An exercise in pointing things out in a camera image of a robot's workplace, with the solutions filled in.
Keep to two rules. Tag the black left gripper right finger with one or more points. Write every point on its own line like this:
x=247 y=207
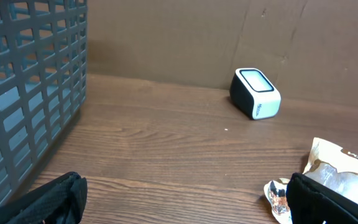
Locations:
x=313 y=203

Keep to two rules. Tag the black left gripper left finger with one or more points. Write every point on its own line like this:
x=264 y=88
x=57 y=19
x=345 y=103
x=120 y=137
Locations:
x=62 y=200

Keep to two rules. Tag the brown patterned snack packet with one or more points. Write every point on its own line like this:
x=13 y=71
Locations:
x=275 y=192

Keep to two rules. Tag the beige brown paper pouch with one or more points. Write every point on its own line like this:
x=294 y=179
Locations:
x=334 y=167

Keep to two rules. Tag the white barcode scanner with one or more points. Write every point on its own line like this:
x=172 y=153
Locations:
x=253 y=93

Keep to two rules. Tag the grey plastic mesh basket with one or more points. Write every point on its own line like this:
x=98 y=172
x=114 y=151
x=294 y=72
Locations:
x=43 y=66

